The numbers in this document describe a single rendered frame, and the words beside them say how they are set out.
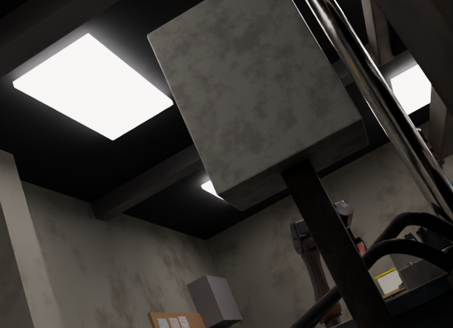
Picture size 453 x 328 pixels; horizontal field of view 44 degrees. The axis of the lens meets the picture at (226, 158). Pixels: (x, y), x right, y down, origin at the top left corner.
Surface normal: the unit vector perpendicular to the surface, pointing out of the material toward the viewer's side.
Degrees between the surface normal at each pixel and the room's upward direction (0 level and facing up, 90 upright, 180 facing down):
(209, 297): 90
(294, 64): 90
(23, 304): 90
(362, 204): 90
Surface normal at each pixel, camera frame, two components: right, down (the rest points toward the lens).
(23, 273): 0.86, -0.48
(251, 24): -0.31, -0.28
